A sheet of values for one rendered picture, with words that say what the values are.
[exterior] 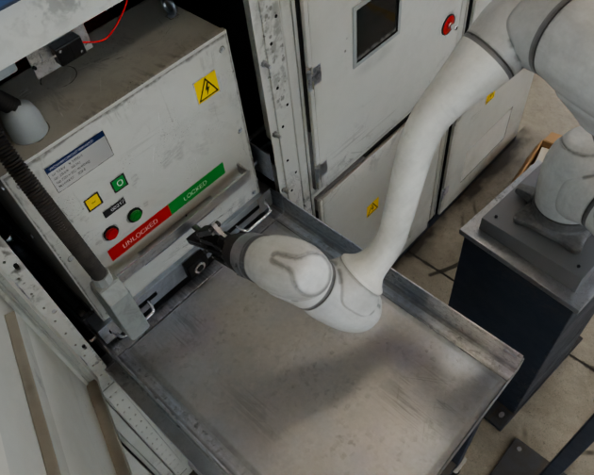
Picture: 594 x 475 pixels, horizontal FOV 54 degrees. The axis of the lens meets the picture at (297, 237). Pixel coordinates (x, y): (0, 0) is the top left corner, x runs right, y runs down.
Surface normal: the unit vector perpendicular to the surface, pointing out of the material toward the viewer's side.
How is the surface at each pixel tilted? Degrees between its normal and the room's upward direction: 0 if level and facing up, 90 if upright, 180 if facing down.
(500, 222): 3
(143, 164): 90
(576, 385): 0
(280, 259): 32
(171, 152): 90
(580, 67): 71
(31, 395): 0
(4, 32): 90
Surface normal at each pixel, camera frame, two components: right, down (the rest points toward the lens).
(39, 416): -0.08, -0.60
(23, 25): 0.73, 0.51
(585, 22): -0.57, -0.29
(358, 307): 0.39, 0.46
